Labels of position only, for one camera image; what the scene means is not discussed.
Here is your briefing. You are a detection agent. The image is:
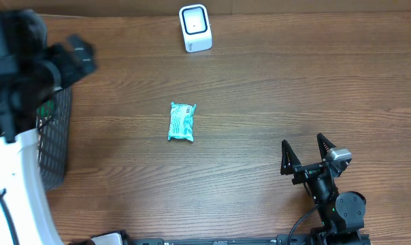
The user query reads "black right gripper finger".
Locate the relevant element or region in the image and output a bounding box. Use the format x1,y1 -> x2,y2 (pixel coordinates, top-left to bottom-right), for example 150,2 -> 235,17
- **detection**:
280,140 -> 301,175
316,133 -> 335,159

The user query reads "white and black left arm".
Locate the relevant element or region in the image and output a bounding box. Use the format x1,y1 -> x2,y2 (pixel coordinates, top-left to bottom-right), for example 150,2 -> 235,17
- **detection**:
0,10 -> 97,244

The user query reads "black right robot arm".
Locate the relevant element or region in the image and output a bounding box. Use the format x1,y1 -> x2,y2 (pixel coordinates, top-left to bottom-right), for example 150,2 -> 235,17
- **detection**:
277,133 -> 371,245

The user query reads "white barcode scanner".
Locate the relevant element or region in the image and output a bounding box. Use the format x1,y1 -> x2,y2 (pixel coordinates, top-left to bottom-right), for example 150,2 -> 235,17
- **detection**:
179,4 -> 212,53

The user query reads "dark grey plastic basket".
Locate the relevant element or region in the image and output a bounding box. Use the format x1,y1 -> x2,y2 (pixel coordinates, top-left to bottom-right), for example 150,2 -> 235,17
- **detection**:
36,88 -> 72,190

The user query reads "teal wipes packet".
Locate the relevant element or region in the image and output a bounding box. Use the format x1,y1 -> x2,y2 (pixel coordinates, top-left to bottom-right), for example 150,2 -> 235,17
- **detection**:
167,102 -> 197,142

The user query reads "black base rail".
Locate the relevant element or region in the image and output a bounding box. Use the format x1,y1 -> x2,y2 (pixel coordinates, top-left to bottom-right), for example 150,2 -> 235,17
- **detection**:
130,233 -> 372,245

